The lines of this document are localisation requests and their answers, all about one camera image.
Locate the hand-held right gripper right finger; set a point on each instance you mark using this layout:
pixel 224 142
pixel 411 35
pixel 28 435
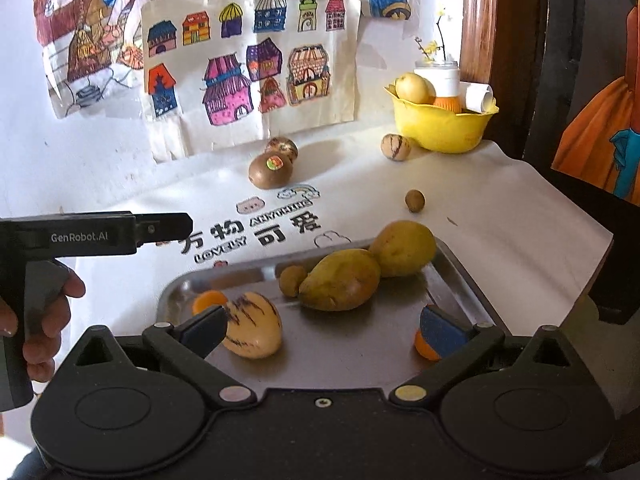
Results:
pixel 442 330

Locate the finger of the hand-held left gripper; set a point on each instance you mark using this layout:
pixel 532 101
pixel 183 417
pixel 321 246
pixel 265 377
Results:
pixel 165 227

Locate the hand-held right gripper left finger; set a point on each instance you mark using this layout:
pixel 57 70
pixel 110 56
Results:
pixel 205 327

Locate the small orange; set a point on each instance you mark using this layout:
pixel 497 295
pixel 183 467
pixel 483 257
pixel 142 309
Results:
pixel 207 302
pixel 424 347

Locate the large striped pepino melon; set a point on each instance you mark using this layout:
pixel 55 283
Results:
pixel 255 330

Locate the metal tray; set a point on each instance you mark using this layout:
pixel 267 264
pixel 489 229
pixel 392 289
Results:
pixel 360 340

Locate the small green mango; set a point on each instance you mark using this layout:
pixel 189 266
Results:
pixel 405 250

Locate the small brown longan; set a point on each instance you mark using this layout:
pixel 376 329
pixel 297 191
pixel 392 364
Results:
pixel 414 201
pixel 290 282

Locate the brown kiwi with sticker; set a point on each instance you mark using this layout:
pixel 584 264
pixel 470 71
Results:
pixel 265 175

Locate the large green mango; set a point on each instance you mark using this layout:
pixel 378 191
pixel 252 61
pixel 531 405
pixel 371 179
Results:
pixel 340 282

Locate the dark striped pepino melon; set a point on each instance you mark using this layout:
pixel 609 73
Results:
pixel 285 146

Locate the small pale pepino melon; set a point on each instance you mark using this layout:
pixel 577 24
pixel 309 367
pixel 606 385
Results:
pixel 395 147

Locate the person's left hand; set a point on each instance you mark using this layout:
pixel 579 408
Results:
pixel 55 310

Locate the coloured houses drawing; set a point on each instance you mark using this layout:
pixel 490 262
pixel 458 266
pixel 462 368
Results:
pixel 235 130

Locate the white printed table cloth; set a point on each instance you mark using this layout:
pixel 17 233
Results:
pixel 500 220

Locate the white plastic bin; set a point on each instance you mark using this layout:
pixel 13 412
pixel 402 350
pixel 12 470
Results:
pixel 600 360

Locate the drawing with yellow fan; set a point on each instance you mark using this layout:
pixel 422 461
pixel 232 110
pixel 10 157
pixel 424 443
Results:
pixel 60 60

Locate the yellow plastic bowl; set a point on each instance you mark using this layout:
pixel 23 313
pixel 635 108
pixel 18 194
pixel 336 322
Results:
pixel 440 130

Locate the orange ribbed cup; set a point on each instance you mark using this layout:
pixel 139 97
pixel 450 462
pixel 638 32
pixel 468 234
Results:
pixel 447 105

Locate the white paper roll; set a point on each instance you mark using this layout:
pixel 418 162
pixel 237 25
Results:
pixel 477 97

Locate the yellow pear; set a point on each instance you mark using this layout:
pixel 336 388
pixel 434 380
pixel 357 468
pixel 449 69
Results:
pixel 412 87

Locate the white jar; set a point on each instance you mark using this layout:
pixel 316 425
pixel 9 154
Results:
pixel 442 80

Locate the orange dress painting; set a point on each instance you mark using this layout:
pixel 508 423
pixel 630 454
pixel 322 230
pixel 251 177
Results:
pixel 600 135

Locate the yellow flower sprig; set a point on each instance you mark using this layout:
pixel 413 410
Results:
pixel 429 49

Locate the brown wooden door frame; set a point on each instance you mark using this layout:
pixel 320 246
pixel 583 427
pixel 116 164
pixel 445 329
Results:
pixel 477 20

